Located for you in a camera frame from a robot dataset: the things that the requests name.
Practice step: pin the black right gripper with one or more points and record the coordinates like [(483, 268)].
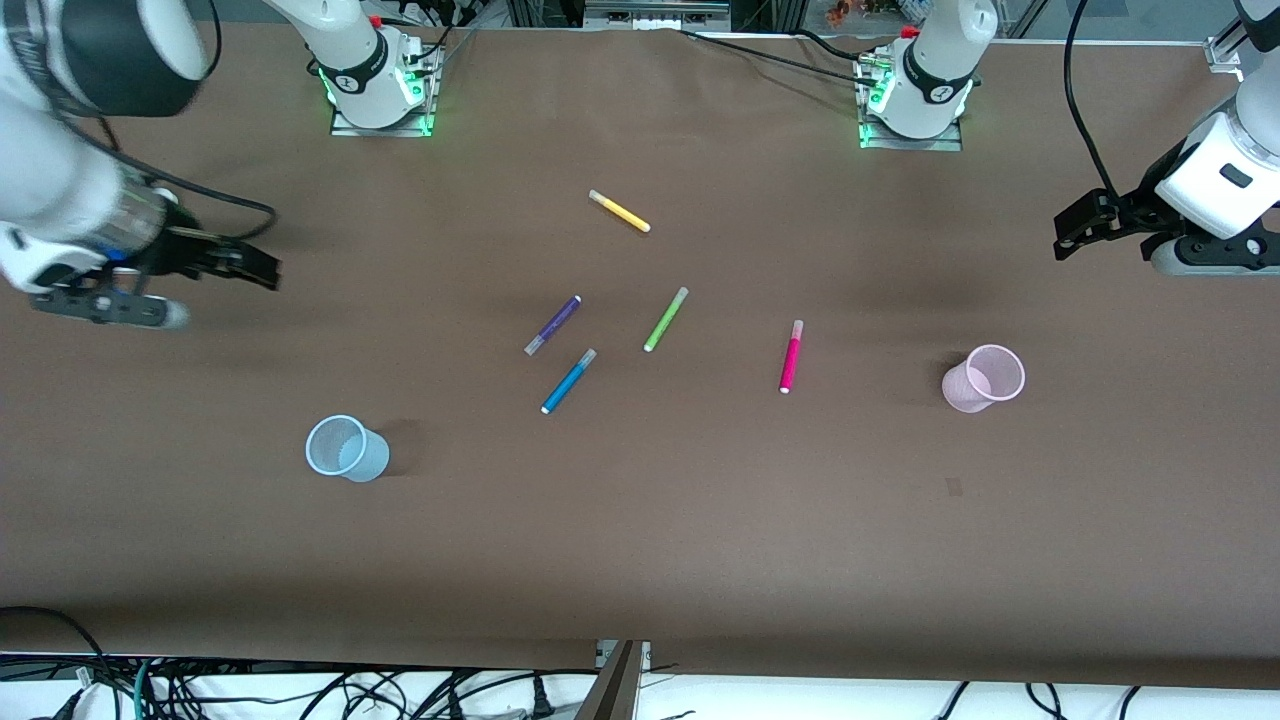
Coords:
[(180, 251)]

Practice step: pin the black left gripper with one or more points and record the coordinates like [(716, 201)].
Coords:
[(1132, 209)]

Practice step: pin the pink marker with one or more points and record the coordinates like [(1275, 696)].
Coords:
[(791, 357)]

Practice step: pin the blue marker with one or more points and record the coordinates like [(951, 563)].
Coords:
[(569, 381)]

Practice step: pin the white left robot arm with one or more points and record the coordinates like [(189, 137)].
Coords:
[(935, 70)]

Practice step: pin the light pink plastic cup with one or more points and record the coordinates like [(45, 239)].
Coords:
[(983, 378)]

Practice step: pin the light blue plastic cup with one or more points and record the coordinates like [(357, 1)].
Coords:
[(347, 449)]

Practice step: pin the aluminium corner profile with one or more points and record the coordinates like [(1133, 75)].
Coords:
[(1225, 52)]

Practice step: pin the purple marker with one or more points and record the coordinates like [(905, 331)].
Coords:
[(553, 325)]

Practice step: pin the orange toy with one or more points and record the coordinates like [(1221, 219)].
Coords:
[(845, 12)]

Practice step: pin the yellow marker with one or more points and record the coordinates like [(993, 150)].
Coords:
[(620, 211)]

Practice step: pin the green marker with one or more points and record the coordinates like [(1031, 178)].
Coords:
[(666, 319)]

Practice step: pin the brown table cover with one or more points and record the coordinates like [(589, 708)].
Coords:
[(700, 520)]

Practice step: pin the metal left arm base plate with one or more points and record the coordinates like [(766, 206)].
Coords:
[(955, 140)]

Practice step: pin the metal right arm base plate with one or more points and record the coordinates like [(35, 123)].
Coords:
[(420, 95)]

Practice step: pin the silver aluminium frame bar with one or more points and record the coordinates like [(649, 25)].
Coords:
[(655, 10)]

